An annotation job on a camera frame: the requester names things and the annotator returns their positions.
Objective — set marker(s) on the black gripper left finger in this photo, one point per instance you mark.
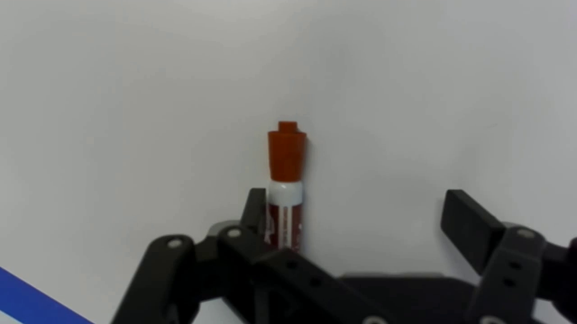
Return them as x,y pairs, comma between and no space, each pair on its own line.
239,270

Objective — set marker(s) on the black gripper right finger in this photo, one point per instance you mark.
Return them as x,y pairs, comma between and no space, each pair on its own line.
510,263

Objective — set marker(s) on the red sharpie marker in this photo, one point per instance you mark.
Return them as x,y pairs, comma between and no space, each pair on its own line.
286,155

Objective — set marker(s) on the blue tape strip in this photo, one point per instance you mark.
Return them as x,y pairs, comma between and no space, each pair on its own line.
29,303

